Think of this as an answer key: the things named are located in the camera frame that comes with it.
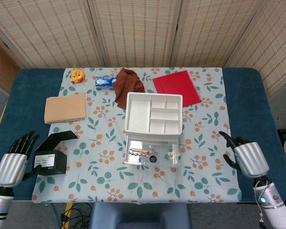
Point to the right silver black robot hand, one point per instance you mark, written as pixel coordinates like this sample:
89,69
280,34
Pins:
250,159

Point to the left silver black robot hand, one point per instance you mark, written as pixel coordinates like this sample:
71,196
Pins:
10,169

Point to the little yellow toy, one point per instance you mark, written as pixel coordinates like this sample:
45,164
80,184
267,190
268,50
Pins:
172,155

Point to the clear drawer with yellow toy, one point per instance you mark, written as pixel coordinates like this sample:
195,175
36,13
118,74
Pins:
135,160

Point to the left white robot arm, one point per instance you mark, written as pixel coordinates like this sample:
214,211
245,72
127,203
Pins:
0,207

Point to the black power adapter box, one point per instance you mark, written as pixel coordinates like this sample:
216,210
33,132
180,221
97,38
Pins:
50,164

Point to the white drawer organizer box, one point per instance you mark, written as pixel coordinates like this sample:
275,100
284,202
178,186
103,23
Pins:
138,114

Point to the kraft spiral notebook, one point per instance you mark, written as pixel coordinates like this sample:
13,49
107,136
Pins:
65,108

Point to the floral fruit print tablecloth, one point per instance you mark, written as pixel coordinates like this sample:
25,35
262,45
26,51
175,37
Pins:
105,176

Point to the black round disc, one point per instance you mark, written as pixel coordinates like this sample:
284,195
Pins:
153,159

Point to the red spiral notebook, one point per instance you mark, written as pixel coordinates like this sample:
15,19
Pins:
176,86

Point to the wooden stick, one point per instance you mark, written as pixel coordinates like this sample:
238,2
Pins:
141,150

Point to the yellow tape measure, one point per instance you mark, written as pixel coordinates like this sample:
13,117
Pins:
78,75

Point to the blue and white box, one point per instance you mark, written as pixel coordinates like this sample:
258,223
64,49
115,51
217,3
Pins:
105,81

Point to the brown cloth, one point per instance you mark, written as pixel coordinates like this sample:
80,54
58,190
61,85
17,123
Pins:
126,83

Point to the woven folding screen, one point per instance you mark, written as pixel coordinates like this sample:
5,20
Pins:
133,31

